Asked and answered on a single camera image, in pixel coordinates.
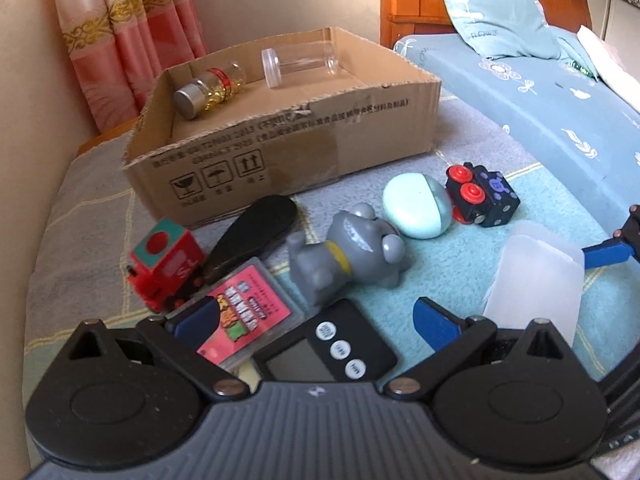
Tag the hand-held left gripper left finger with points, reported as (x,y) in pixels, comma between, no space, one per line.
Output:
(194,318)

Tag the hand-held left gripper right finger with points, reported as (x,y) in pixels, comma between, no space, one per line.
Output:
(434,322)

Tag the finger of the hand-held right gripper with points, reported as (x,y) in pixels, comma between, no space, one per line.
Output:
(607,255)

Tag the translucent white plastic lid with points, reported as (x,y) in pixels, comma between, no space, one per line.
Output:
(535,285)

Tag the grey toy dog figure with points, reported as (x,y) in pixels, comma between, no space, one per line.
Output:
(350,255)

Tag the black digital timer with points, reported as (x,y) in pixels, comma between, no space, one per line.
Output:
(320,355)

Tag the mint green egg-shaped case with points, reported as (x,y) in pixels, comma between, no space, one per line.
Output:
(410,205)

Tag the black fidget cube red buttons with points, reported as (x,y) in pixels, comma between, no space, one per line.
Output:
(492,200)

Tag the cardboard box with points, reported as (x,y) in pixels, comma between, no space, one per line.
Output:
(300,150)

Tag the clear card case red label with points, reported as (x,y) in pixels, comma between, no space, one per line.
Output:
(250,305)

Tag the red toy train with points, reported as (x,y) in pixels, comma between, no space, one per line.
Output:
(170,260)

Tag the grey and teal checked blanket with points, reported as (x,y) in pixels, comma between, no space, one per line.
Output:
(100,200)

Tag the blue floral bedsheet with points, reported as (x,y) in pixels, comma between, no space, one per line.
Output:
(525,110)

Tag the white cloth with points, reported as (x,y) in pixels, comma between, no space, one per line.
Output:
(610,65)

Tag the wooden furniture edge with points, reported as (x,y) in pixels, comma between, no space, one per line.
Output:
(87,146)

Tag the glass bottle with yellow capsules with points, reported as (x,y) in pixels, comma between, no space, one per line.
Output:
(215,87)

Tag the white cabinet with patterned trim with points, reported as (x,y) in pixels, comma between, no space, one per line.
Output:
(620,15)

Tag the light blue pillow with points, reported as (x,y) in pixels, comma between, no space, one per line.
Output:
(495,10)

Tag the clear plastic jar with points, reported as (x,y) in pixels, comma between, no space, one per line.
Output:
(300,62)

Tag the pink patterned curtain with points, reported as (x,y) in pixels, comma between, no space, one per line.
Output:
(125,35)

